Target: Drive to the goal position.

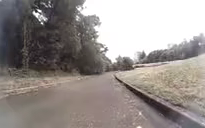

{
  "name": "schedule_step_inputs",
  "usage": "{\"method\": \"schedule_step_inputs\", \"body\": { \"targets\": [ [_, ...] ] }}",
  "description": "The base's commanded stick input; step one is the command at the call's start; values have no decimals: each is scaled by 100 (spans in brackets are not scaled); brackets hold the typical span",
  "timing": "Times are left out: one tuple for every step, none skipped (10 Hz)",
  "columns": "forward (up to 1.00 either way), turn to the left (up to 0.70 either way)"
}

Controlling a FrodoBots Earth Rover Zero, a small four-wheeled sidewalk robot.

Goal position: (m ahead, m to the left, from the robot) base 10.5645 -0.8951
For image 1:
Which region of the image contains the grey asphalt road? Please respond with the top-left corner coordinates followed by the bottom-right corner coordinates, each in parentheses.
top-left (0, 71), bottom-right (181, 128)

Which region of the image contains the dense wood of trees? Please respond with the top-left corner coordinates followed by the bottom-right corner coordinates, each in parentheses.
top-left (0, 0), bottom-right (135, 76)

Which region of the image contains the dark kerb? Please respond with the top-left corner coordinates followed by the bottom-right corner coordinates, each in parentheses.
top-left (113, 73), bottom-right (205, 128)

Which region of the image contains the leaf-strewn verge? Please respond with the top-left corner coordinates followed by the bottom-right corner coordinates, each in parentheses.
top-left (0, 68), bottom-right (91, 103)

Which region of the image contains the row of dark trees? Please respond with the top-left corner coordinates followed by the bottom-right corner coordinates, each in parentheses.
top-left (133, 18), bottom-right (205, 65)

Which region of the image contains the dry grass slope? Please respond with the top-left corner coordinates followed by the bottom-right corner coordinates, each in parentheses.
top-left (115, 51), bottom-right (205, 122)

